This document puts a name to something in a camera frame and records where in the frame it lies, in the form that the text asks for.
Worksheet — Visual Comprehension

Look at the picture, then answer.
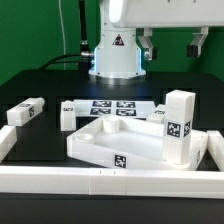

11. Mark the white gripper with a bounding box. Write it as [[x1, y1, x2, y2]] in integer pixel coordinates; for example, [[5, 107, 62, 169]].
[[109, 0, 224, 61]]

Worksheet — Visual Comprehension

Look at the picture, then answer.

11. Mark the white marker base plate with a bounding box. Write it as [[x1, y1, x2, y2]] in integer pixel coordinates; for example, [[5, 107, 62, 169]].
[[74, 99, 155, 119]]

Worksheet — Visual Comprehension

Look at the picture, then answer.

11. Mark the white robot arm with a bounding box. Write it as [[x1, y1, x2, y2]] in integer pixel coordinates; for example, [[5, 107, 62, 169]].
[[89, 0, 224, 80]]

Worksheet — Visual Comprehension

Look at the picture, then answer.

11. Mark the white desk top tray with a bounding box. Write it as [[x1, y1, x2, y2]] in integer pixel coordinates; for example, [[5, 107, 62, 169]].
[[67, 115, 208, 171]]

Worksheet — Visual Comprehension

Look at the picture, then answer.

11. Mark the white left fence wall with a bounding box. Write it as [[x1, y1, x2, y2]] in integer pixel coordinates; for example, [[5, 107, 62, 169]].
[[0, 125, 17, 163]]

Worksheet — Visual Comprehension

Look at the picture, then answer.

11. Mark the white thin cable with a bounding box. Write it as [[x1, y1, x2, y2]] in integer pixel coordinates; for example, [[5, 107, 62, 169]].
[[58, 0, 67, 71]]

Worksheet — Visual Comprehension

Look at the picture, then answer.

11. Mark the white right fence wall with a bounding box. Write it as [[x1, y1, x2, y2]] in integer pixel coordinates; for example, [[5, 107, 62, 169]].
[[207, 131, 224, 172]]

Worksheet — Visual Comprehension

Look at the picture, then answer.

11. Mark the white front fence wall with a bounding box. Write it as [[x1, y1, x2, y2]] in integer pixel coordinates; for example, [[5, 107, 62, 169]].
[[0, 166, 224, 199]]

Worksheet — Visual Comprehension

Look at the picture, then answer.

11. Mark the black vertical cable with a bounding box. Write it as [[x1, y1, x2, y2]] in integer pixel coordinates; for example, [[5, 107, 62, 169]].
[[78, 0, 90, 53]]

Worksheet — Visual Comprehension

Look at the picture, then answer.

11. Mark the black cable with connector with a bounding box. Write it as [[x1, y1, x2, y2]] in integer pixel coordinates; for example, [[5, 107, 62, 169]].
[[39, 50, 96, 71]]

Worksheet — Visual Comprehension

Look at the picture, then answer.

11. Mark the white fence wall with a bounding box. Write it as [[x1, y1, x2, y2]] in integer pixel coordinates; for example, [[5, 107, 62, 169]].
[[0, 166, 224, 199], [207, 131, 224, 172], [0, 125, 17, 163]]

